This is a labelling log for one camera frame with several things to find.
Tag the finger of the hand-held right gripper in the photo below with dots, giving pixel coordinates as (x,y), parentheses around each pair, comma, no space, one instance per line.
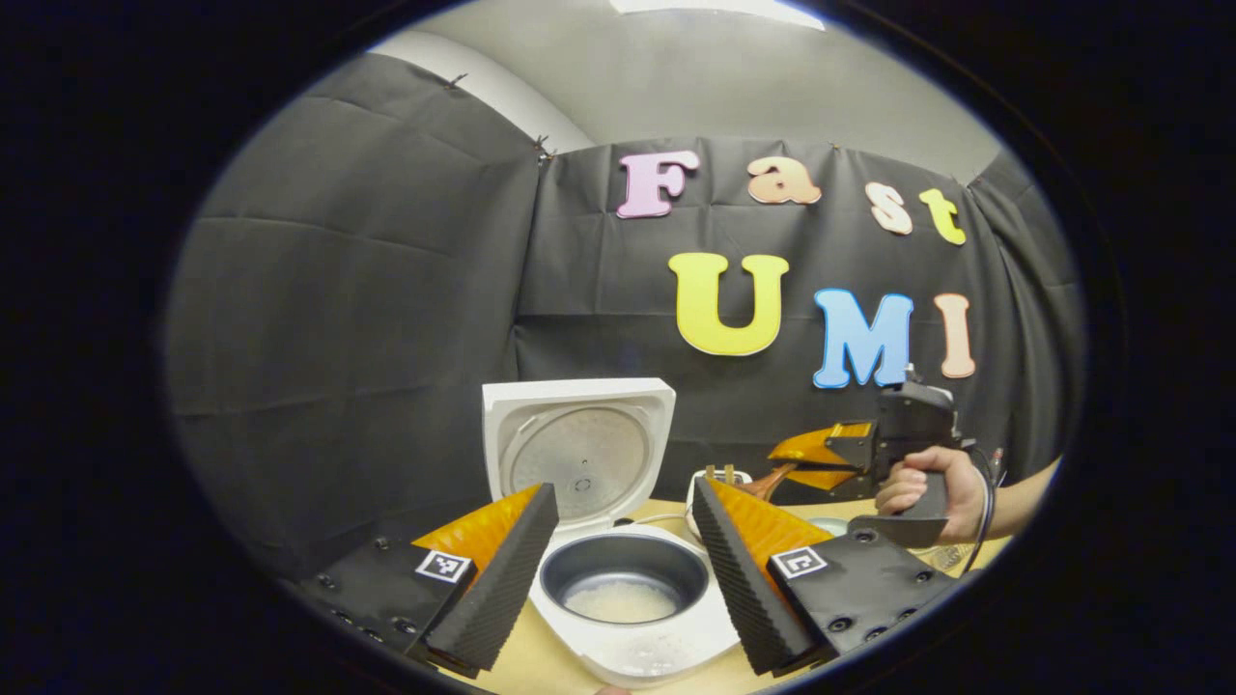
(821,478)
(811,444)

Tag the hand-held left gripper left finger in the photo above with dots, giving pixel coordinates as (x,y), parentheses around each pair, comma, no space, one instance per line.
(497,598)

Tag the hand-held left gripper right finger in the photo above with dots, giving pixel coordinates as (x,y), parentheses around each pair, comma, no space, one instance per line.
(744,589)

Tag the white rice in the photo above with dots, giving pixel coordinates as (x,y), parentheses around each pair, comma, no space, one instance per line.
(621,600)

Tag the white rice cooker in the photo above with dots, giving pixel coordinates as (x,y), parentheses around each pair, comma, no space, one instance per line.
(579,454)

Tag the light green plate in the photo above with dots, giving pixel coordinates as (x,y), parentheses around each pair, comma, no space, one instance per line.
(830,527)

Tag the brown toast slices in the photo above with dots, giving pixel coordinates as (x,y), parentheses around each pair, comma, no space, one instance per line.
(719,472)

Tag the white toaster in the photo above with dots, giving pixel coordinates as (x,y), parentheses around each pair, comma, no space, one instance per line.
(691,507)

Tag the black backdrop cloth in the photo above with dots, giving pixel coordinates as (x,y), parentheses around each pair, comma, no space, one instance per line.
(338,290)

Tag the black cloth clip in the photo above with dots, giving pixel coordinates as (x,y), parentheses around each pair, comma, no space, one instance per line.
(456,80)
(544,147)

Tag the long ceiling light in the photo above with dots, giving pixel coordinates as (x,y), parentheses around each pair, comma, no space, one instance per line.
(715,8)

